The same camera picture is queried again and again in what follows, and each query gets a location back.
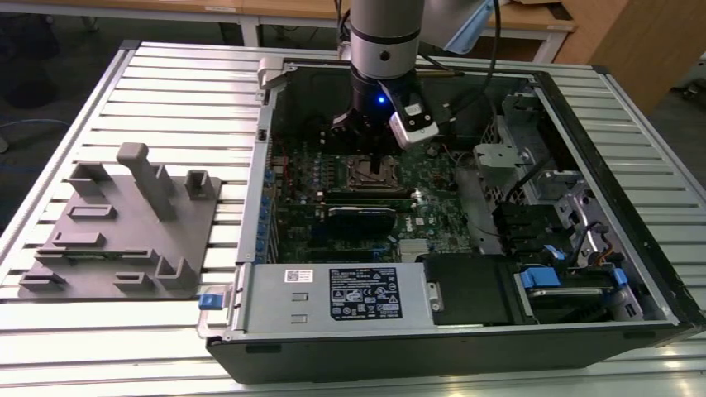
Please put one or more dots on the black plastic drive bracket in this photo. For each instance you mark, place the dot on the black plastic drive bracket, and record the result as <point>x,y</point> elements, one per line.
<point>523,227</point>

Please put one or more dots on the blue plastic clip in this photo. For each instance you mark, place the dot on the blue plastic clip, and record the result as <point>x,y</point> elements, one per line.
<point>552,251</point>

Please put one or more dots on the silver perforated drive cage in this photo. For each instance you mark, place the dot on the silver perforated drive cage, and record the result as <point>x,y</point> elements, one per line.
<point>499,159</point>

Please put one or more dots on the grey parts rack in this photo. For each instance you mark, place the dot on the grey parts rack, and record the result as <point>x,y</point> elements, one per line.
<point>109,273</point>

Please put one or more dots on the office chair base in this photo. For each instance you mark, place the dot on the office chair base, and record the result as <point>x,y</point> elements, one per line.
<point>691,89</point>

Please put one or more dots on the CPU socket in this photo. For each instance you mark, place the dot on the CPU socket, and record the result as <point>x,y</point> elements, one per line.
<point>355,185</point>

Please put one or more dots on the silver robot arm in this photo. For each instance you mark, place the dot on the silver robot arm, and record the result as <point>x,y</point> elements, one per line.
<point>380,37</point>

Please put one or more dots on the silver power supply unit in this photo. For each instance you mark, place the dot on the silver power supply unit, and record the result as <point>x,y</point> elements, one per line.
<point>275,306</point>

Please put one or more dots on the black graphics card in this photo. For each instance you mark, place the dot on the black graphics card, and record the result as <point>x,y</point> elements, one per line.
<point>357,227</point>

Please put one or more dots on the black hard disk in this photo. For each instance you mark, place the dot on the black hard disk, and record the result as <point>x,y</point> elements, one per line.
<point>562,306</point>

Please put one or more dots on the black expansion slot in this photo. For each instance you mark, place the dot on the black expansion slot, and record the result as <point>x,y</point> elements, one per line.
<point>341,254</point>

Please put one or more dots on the blue case latch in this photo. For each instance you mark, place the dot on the blue case latch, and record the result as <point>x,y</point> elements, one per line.
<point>209,302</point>

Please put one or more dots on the blue plastic tab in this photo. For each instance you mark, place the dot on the blue plastic tab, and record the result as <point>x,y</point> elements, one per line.
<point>618,277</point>

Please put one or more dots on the silver finned heatsink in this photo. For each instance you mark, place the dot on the silver finned heatsink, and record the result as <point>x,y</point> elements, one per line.
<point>413,250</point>

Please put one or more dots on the silver CPU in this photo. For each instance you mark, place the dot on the silver CPU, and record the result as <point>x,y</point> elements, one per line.
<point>364,171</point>

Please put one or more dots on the green RAM stick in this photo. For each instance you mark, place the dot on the green RAM stick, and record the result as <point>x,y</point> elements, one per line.
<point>369,202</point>

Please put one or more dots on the green motherboard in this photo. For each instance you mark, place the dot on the green motherboard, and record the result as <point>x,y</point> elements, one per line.
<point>435,207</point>

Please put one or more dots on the wooden desk white frame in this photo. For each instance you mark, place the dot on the wooden desk white frame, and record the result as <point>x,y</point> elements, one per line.
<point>528,20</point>
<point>109,4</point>

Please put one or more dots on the wooden cabinet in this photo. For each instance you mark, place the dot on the wooden cabinet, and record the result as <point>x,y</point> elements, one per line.
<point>634,41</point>

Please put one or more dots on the grey case latch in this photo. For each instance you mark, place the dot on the grey case latch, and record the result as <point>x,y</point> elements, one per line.
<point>269,72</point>

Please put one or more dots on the black PC case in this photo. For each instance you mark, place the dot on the black PC case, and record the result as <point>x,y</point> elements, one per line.
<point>385,364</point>

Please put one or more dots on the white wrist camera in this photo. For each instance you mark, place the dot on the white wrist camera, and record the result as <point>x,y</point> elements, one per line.
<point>419,136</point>

